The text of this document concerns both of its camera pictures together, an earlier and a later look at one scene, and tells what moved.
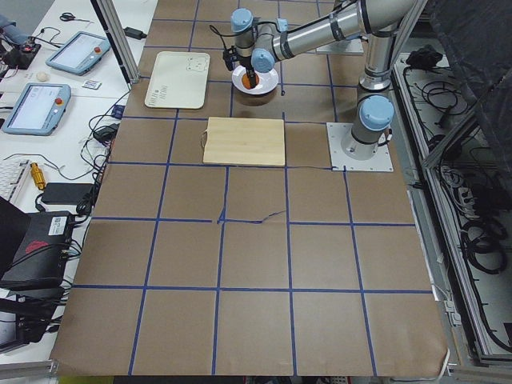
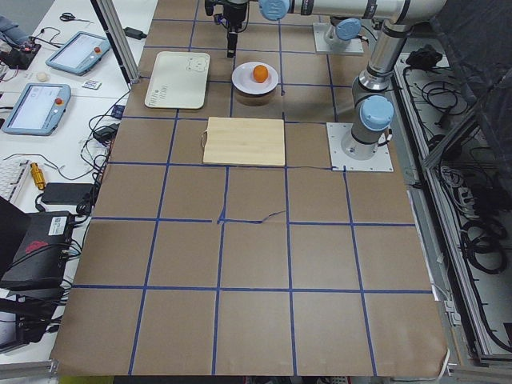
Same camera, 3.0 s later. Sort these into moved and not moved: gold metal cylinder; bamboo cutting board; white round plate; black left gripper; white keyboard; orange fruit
Moved: orange fruit; black left gripper
Not moved: white round plate; gold metal cylinder; bamboo cutting board; white keyboard
